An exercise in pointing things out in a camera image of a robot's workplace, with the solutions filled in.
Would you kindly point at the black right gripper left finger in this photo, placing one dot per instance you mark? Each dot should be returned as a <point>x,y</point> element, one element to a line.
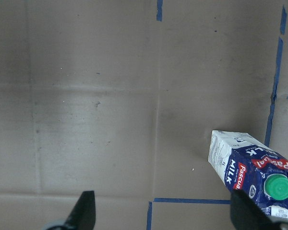
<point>83,214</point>

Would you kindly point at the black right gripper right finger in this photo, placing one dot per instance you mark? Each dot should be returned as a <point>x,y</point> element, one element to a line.
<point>245,215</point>

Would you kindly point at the blue white milk carton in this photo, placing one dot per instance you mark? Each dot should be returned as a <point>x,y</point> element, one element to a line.
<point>244,163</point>

